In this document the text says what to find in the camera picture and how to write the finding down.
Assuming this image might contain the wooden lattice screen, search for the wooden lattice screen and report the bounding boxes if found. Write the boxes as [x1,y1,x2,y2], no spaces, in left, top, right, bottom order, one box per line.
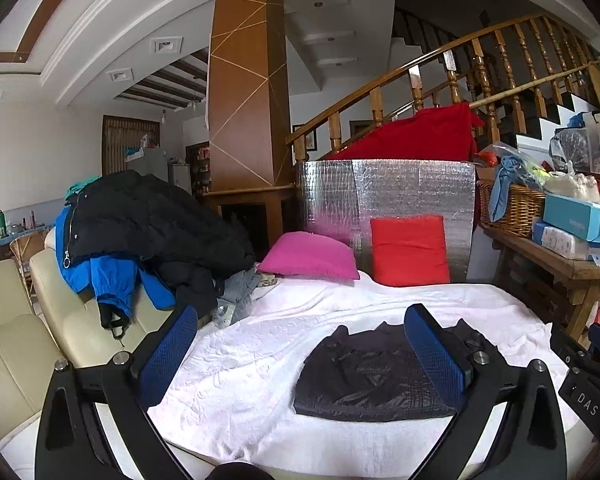
[102,115,161,178]

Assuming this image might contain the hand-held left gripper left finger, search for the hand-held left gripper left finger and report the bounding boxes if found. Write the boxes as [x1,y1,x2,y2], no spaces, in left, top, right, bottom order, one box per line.
[35,304,201,480]

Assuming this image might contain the dark puffer jacket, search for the dark puffer jacket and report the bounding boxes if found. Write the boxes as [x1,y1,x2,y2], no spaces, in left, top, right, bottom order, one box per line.
[292,319,496,422]

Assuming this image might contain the silver foil insulation panel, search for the silver foil insulation panel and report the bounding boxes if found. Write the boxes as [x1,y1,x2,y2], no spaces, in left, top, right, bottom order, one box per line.
[295,158,477,283]

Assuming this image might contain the wicker basket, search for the wicker basket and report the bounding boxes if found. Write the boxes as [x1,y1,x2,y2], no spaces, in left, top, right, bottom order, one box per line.
[477,180,548,240]

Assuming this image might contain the cream leather sofa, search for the cream leather sofa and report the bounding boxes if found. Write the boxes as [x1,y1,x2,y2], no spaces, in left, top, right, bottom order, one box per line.
[0,230,201,466]

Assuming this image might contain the small round table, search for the small round table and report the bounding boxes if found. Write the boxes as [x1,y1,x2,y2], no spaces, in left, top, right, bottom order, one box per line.
[0,225,51,291]

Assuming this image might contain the blue cloth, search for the blue cloth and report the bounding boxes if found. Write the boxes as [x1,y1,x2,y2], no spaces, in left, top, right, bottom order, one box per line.
[487,155,528,223]

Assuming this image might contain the wooden display shelf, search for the wooden display shelf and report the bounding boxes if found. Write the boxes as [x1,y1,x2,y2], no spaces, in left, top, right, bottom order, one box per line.
[186,142,212,197]

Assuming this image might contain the white tissue pack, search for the white tissue pack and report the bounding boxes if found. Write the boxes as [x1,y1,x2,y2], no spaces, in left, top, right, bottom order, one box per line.
[532,222,593,261]

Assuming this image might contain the grey garment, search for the grey garment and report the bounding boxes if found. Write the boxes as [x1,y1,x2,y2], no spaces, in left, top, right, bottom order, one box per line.
[212,267,281,330]

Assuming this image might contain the magenta pillow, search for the magenta pillow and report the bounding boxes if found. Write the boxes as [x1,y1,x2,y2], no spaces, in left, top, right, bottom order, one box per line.
[256,231,362,281]

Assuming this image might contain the dark patterned bag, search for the dark patterned bag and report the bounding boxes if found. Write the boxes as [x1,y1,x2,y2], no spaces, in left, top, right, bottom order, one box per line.
[550,127,593,173]

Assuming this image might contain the black coat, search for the black coat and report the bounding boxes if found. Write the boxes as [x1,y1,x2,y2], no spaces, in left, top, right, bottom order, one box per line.
[62,170,256,321]

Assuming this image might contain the blue jacket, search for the blue jacket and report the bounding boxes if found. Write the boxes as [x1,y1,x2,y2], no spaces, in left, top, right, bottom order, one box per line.
[55,205,178,318]

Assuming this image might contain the red cloth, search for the red cloth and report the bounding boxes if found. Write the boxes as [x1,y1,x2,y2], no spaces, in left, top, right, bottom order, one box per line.
[325,102,486,162]

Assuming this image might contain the light blue cardboard box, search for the light blue cardboard box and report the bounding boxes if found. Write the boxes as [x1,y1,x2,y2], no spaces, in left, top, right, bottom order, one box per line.
[542,194,600,246]

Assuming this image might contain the beige plastic bag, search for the beige plastic bag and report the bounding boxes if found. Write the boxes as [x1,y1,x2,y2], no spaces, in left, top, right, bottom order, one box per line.
[545,170,600,206]

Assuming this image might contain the grey refrigerator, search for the grey refrigerator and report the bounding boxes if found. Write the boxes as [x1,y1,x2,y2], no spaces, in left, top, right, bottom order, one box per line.
[127,147,193,196]

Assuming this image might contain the wooden side table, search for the wooden side table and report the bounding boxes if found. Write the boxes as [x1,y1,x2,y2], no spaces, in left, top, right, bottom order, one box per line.
[480,222,600,356]

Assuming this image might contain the wooden pillar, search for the wooden pillar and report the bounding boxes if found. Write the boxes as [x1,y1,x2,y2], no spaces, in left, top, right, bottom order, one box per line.
[202,0,298,256]

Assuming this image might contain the red pillow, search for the red pillow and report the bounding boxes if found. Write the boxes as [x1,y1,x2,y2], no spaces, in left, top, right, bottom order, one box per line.
[370,215,452,288]

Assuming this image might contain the teal garment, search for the teal garment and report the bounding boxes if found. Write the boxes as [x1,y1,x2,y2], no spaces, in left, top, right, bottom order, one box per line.
[65,177,101,201]

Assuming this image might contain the white bed blanket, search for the white bed blanket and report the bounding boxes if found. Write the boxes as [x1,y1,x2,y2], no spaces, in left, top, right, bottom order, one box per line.
[0,270,596,480]

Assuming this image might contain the wooden stair railing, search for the wooden stair railing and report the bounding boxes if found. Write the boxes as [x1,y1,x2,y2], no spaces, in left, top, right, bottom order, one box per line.
[286,12,600,161]

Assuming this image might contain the black and white staircase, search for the black and white staircase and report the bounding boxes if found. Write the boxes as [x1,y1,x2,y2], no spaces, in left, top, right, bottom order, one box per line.
[515,87,596,153]

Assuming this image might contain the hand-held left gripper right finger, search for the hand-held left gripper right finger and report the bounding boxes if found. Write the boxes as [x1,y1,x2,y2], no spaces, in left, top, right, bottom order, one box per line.
[404,302,568,480]

